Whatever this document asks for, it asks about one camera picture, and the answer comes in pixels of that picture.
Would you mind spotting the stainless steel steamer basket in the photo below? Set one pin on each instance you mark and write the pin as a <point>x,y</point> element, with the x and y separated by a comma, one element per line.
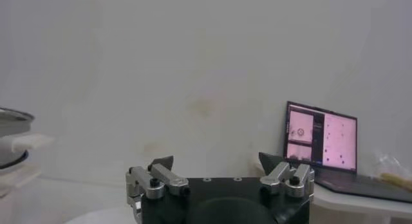
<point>13,125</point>

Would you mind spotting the clear plastic snack bag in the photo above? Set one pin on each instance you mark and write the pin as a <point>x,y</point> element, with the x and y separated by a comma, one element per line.
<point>396,179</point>

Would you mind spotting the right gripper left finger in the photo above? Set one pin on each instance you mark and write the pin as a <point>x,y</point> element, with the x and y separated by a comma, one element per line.
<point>161,177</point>

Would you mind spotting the round white plate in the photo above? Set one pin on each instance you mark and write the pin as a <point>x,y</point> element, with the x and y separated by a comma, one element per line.
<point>106,217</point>

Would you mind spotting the white side table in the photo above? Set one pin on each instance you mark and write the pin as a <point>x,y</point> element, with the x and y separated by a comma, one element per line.
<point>354,207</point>

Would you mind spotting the grey laptop with pink screen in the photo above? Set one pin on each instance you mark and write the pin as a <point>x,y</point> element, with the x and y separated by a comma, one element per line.
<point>338,138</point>

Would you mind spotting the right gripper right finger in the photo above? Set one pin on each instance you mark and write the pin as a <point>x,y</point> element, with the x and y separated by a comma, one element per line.
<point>289,178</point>

